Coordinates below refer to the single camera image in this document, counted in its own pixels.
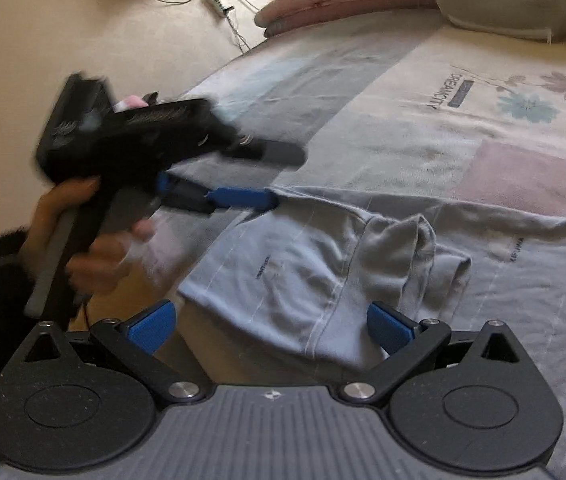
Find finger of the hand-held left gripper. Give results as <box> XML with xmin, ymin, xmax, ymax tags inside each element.
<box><xmin>157</xmin><ymin>171</ymin><xmax>280</xmax><ymax>216</ymax></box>
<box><xmin>212</xmin><ymin>136</ymin><xmax>308</xmax><ymax>167</ymax></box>

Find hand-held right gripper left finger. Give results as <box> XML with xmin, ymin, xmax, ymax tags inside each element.
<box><xmin>23</xmin><ymin>299</ymin><xmax>204</xmax><ymax>407</ymax></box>

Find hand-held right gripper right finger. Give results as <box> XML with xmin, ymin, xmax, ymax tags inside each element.
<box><xmin>339</xmin><ymin>302</ymin><xmax>534</xmax><ymax>406</ymax></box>

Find grey pants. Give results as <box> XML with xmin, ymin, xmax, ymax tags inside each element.
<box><xmin>178</xmin><ymin>185</ymin><xmax>566</xmax><ymax>480</ymax></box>

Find pink folded clothes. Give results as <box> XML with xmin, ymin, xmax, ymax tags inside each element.
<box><xmin>113</xmin><ymin>93</ymin><xmax>150</xmax><ymax>112</ymax></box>

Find wall power strip with cables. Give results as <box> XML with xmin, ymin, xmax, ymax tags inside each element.
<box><xmin>147</xmin><ymin>0</ymin><xmax>264</xmax><ymax>57</ymax></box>

